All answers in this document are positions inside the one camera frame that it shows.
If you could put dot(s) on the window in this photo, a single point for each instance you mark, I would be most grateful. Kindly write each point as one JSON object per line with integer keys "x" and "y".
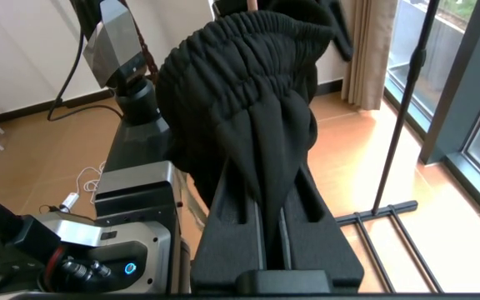
{"x": 465, "y": 83}

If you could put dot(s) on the black printed shorts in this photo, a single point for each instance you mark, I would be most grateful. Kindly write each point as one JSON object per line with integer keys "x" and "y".
{"x": 244, "y": 83}

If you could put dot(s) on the black clothes rack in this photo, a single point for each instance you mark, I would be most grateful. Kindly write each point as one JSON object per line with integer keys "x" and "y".
{"x": 408, "y": 96}

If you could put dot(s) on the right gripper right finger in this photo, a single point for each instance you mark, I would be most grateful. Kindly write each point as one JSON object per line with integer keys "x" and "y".
{"x": 323, "y": 241}

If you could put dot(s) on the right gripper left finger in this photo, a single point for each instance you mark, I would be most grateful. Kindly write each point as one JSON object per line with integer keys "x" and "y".
{"x": 227, "y": 233}

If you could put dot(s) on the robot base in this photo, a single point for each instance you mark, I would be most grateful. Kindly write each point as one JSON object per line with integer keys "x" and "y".
{"x": 136, "y": 187}

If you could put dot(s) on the beige curtain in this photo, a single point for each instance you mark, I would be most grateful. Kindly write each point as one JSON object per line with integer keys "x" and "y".
{"x": 369, "y": 54}

